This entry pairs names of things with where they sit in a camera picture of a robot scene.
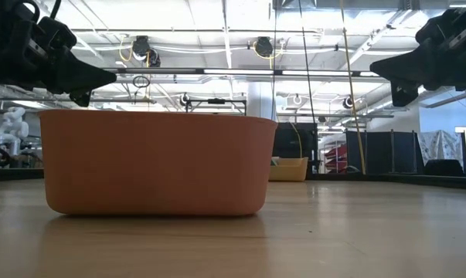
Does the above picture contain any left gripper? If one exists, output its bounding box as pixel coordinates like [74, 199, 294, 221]
[0, 0, 118, 109]

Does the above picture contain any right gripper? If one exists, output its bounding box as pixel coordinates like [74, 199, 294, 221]
[369, 2, 466, 108]

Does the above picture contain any orange plastic bin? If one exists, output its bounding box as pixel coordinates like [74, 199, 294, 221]
[37, 109, 279, 216]

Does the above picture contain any white printed cloth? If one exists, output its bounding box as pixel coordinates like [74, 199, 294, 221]
[417, 130, 466, 168]

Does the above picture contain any black folding partition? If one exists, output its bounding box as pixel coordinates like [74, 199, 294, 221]
[345, 129, 425, 175]

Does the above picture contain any black covered object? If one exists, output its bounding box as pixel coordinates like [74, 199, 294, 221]
[423, 158, 466, 178]

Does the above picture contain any red shelf unit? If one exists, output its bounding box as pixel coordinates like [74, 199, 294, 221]
[324, 144, 349, 173]

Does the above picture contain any black computer tower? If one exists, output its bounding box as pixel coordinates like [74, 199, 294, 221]
[273, 122, 319, 175]

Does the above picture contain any yellow plastic bin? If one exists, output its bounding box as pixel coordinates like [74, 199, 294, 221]
[268, 156, 309, 183]

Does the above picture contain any yellow hanging cable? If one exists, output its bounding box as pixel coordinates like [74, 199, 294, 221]
[339, 0, 367, 175]

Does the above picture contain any black ceiling cable reel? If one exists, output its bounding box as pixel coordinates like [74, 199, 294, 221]
[131, 35, 162, 68]
[253, 36, 274, 59]

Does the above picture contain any black hanging cable with loop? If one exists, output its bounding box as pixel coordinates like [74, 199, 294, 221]
[297, 0, 319, 173]

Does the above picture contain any black aluminium table frame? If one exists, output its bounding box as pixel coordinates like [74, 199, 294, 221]
[0, 166, 466, 191]

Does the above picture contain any thin black hanging cable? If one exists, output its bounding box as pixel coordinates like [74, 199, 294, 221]
[272, 0, 277, 119]

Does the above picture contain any black overhead rig frame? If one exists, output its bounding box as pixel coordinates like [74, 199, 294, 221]
[185, 98, 247, 116]

